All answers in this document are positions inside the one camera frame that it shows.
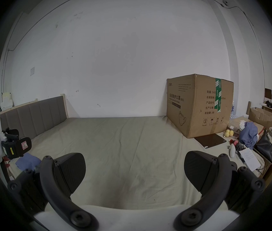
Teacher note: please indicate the open cardboard carton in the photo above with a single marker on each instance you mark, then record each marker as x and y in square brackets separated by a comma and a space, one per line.
[261, 114]

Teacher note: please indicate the yellow plush toy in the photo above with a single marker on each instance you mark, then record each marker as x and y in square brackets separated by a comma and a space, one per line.
[228, 133]

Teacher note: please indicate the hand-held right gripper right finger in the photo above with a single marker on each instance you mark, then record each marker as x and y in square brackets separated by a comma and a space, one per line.
[219, 191]

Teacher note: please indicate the grey padded headboard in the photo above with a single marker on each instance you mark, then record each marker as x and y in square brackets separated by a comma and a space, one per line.
[37, 114]

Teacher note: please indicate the bed with beige sheet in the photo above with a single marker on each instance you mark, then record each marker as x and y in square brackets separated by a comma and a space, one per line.
[131, 148]

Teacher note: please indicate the blue garment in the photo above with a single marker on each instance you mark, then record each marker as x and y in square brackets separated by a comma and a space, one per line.
[28, 161]

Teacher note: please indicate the bunched blue-grey cloth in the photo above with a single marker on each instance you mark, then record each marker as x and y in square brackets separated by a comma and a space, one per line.
[249, 133]

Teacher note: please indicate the white plastic bottle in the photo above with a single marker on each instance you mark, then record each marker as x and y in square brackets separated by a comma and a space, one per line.
[232, 151]

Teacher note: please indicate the black bag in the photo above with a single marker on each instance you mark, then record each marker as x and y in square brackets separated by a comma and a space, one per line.
[266, 147]

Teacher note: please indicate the black flat tablet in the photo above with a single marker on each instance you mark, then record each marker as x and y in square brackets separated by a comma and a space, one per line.
[210, 140]

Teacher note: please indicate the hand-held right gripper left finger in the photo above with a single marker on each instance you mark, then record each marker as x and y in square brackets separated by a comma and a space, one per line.
[54, 196]

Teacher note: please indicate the large cardboard carton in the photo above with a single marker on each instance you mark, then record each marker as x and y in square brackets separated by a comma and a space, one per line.
[193, 105]

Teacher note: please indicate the white paper sheet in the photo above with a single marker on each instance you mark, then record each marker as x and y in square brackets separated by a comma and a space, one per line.
[249, 158]

